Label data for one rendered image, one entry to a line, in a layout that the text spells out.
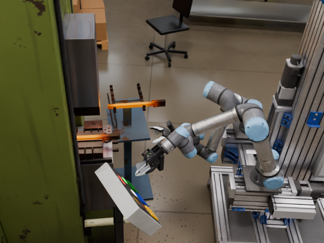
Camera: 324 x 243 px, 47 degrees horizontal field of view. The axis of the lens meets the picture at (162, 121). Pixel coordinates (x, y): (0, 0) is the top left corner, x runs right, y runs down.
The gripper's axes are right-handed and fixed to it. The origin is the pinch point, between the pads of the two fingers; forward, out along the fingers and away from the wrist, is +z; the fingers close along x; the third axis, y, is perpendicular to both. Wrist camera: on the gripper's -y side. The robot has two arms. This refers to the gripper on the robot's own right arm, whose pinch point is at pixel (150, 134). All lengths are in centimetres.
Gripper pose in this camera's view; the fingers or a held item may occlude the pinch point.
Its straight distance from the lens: 239.8
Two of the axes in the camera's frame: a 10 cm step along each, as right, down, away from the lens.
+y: -0.5, 7.8, 6.3
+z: -9.9, 0.5, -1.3
